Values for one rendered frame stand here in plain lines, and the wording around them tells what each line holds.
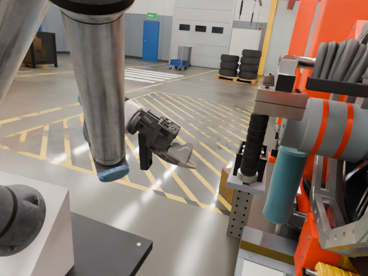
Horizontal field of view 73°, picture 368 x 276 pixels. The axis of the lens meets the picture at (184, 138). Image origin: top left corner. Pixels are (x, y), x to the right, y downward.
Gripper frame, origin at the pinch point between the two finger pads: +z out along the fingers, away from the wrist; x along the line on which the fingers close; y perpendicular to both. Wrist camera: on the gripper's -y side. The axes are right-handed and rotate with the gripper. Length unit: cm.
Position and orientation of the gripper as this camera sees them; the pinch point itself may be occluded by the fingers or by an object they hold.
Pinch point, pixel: (190, 167)
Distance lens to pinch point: 70.8
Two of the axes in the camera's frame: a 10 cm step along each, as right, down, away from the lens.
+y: 5.0, -7.7, -4.0
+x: 2.5, -3.2, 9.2
